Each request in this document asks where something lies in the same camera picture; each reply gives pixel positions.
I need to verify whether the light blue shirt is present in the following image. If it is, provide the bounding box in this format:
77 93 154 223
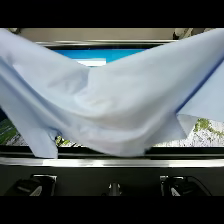
0 28 224 160

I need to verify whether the silver frame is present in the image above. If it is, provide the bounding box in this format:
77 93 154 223
0 39 224 197

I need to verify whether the black cable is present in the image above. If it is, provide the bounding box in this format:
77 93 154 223
181 175 213 197

